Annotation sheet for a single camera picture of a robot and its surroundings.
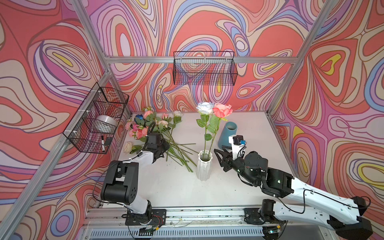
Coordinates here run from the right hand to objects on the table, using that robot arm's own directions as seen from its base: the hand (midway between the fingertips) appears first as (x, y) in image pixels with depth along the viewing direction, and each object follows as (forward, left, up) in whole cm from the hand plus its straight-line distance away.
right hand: (218, 153), depth 65 cm
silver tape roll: (+15, +52, +6) cm, 55 cm away
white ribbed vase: (-1, +6, -8) cm, 10 cm away
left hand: (+21, +26, -22) cm, 40 cm away
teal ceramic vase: (+20, -10, -8) cm, 23 cm away
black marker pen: (+9, +55, -2) cm, 56 cm away
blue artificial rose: (+42, +49, -17) cm, 66 cm away
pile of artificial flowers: (+37, +41, -18) cm, 58 cm away
